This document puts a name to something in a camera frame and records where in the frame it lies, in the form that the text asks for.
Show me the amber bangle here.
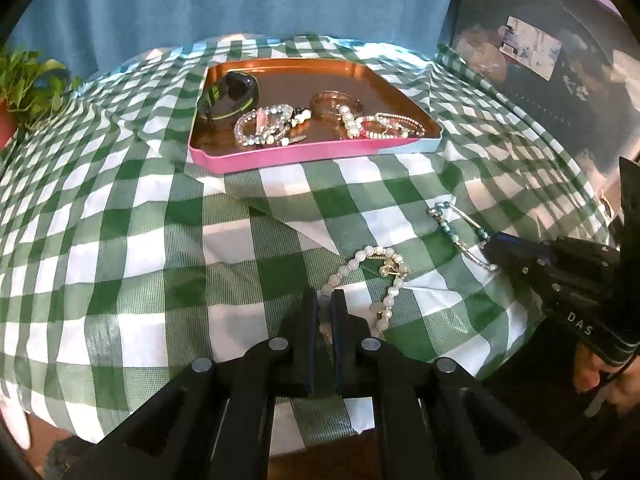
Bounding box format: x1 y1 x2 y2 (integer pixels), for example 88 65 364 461
309 90 364 119

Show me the pink bead bracelet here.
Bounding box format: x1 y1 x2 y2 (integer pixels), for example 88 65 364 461
357 112 427 141

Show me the blue curtain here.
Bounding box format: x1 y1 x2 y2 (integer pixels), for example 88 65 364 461
9 0 462 82

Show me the black bracelet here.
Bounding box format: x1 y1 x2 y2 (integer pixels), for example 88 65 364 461
197 72 261 131

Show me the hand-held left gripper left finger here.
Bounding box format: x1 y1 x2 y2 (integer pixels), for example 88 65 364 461
95 286 322 480

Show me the teal bead bracelet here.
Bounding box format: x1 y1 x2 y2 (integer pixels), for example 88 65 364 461
427 201 499 273

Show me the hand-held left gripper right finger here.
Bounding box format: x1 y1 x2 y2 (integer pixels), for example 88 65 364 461
331 288 585 480

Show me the person's right hand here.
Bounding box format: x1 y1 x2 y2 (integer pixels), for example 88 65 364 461
572 341 640 417

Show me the green checked tablecloth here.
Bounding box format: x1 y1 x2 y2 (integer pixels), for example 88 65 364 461
0 34 615 450

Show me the clear storage bin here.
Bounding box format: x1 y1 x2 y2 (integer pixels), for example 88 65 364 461
439 0 640 203

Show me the clear crystal bracelet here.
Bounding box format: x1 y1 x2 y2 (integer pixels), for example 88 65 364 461
234 103 297 149

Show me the red flower pot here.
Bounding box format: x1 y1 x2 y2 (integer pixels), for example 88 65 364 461
0 104 19 150

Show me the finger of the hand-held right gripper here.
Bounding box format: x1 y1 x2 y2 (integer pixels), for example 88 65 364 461
481 232 551 275

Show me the copper tray with pink rim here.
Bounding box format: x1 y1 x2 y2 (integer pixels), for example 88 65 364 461
188 57 444 176

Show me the green potted plant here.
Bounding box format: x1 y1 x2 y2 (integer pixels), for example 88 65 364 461
0 46 84 132

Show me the white bead bracelet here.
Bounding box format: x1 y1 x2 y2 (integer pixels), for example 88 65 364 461
317 244 412 347

